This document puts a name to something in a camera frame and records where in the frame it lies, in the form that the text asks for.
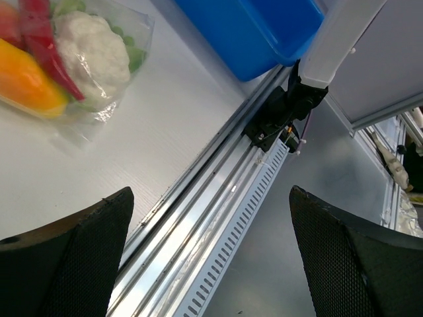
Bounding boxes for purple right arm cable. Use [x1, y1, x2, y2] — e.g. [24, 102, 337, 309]
[290, 108, 315, 158]

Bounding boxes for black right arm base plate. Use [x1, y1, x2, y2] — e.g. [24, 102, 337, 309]
[243, 113, 300, 154]

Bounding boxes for aluminium mounting rail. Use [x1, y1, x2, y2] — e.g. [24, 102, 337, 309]
[107, 66, 289, 316]

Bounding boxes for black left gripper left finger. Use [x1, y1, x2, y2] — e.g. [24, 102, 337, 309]
[1, 187, 134, 316]

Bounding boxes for green grape bunch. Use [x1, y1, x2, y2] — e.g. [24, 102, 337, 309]
[111, 26, 147, 73]

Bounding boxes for clear zip bag red zipper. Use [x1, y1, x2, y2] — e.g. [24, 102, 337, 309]
[1, 1, 155, 145]

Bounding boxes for white cauliflower green leaves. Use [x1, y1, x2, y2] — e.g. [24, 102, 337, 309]
[50, 1, 153, 112]

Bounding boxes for right aluminium frame post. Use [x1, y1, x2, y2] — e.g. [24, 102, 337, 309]
[325, 92, 422, 138]

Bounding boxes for red chili pepper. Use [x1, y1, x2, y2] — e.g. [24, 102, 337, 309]
[18, 0, 85, 101]

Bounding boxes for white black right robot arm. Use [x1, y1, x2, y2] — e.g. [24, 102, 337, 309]
[266, 0, 386, 126]

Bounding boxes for white slotted cable duct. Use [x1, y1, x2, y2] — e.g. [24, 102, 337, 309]
[167, 140, 288, 316]

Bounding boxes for orange yellow mango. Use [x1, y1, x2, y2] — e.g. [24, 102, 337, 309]
[1, 40, 69, 118]

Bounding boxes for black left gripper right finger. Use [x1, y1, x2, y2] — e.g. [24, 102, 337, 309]
[289, 186, 422, 316]

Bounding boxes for blue plastic bin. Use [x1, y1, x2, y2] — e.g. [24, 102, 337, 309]
[176, 0, 324, 82]

